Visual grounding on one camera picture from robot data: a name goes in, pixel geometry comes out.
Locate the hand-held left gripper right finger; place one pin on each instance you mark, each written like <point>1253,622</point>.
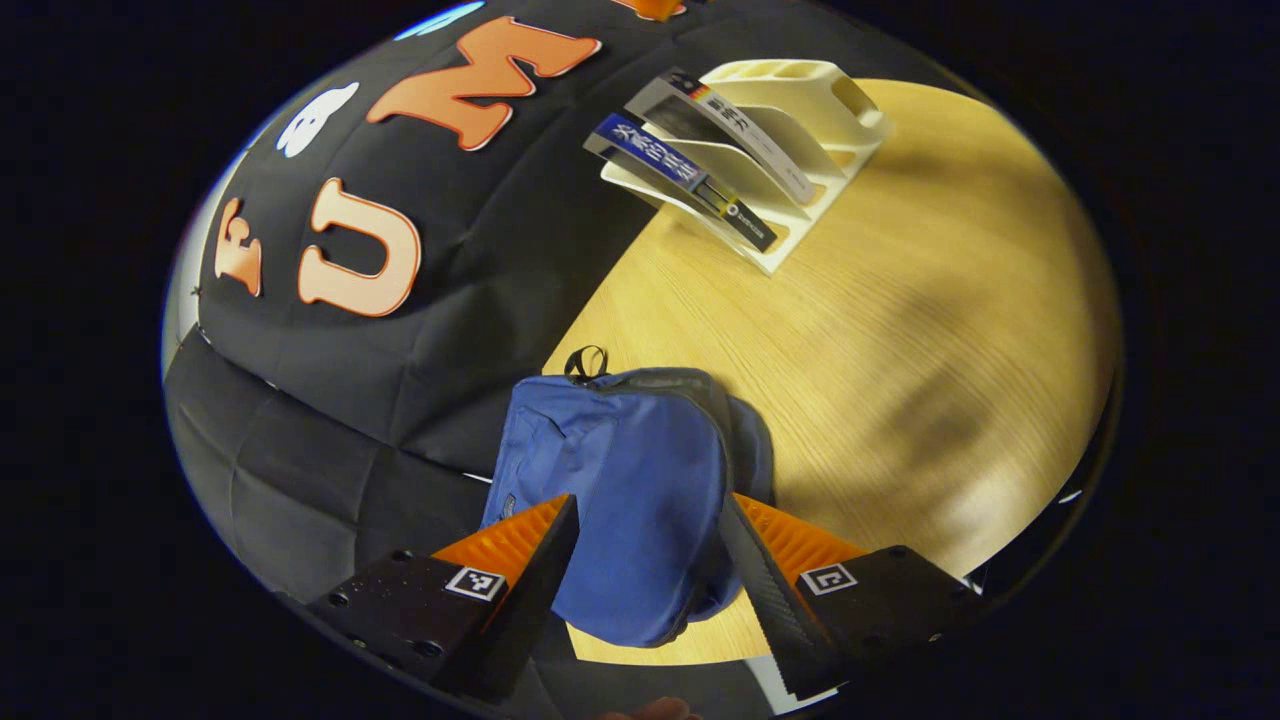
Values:
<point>770,610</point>

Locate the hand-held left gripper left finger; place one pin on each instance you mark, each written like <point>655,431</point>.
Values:
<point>535,600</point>

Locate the blue schoolbag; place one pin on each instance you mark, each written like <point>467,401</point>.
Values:
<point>620,480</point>

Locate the blue spine book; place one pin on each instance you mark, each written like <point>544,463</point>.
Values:
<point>660,160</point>

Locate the white spine book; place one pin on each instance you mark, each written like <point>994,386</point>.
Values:
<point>750,135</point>

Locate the white plastic bookshelf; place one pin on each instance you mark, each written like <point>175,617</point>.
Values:
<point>800,110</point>

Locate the black quilted side cloth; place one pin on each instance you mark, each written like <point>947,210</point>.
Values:
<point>300,480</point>

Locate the black backdrop cloth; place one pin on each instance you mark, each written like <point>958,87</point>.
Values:
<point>500,260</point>

